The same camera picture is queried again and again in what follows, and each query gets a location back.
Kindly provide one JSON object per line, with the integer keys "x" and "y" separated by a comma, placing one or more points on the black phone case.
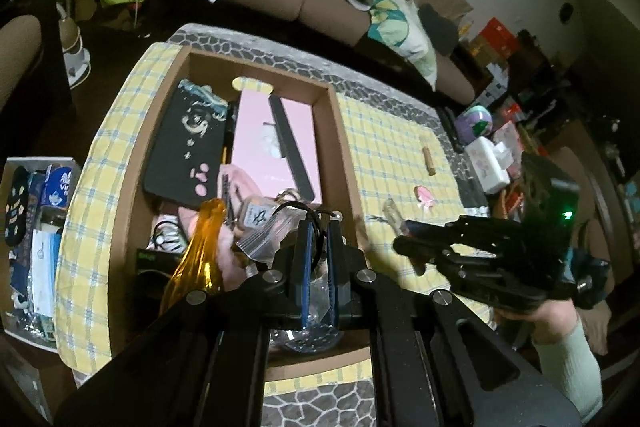
{"x": 185, "y": 147}

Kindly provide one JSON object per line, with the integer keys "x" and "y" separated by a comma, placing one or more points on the black seat cushion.
{"x": 437, "y": 29}

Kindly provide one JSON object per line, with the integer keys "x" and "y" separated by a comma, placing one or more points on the pink flat box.
{"x": 255, "y": 142}

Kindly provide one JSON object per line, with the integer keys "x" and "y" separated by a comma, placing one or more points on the wooden stick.
{"x": 429, "y": 161}

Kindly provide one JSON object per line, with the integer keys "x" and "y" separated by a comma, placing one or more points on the black nail file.
{"x": 290, "y": 147}

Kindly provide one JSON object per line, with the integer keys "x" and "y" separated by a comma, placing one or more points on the clear plastic storage bin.
{"x": 35, "y": 287}

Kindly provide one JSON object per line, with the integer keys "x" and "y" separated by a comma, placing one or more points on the white floor fan base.
{"x": 72, "y": 52}

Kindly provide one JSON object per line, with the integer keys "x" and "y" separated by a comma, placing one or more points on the brown cardboard box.
{"x": 345, "y": 147}

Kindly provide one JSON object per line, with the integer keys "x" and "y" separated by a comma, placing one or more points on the small silver scissors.
{"x": 376, "y": 218}

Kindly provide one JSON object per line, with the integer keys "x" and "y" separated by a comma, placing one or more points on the floral pillow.
{"x": 400, "y": 32}

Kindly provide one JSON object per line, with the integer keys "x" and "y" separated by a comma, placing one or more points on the black remote control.
{"x": 450, "y": 129}

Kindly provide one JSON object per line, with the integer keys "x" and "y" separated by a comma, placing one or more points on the black box with green label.
{"x": 150, "y": 257}

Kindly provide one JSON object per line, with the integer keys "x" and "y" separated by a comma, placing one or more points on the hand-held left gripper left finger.
{"x": 306, "y": 277}

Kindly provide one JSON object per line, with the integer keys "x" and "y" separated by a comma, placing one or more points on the brown armchair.
{"x": 17, "y": 57}

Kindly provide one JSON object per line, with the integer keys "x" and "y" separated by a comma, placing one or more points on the blue tissue packet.
{"x": 57, "y": 187}

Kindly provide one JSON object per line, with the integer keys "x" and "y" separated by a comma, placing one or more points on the person's right forearm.
{"x": 570, "y": 367}

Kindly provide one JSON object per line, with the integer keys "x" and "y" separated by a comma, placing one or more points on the yellow checked tablecloth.
{"x": 390, "y": 142}

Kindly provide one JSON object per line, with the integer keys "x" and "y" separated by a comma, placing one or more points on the purple round container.
{"x": 477, "y": 119}

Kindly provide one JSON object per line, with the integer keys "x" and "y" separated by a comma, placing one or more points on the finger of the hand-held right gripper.
{"x": 430, "y": 234}
{"x": 435, "y": 264}

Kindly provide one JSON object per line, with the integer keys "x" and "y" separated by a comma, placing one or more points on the black printed sock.
{"x": 17, "y": 207}

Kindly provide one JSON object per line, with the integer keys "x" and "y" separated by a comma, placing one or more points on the pink bow cake topper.
{"x": 424, "y": 197}

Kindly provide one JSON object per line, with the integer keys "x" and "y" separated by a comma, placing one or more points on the white tissue box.
{"x": 485, "y": 167}

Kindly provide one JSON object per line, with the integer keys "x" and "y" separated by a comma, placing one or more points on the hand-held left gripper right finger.
{"x": 334, "y": 274}

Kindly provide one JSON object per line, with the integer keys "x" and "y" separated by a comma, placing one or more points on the orange red boxes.
{"x": 492, "y": 37}

